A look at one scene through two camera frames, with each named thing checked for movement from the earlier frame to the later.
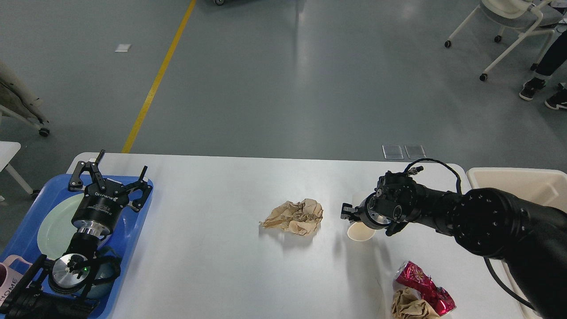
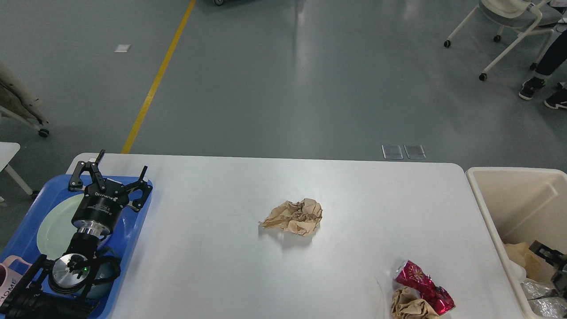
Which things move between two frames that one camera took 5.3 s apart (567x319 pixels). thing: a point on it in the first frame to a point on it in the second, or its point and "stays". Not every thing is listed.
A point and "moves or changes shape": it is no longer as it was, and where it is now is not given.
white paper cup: (359, 231) moves or changes shape
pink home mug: (9, 277) stays
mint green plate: (55, 235) stays
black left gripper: (97, 212) stays
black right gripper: (377, 212) to (554, 257)
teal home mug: (108, 269) stays
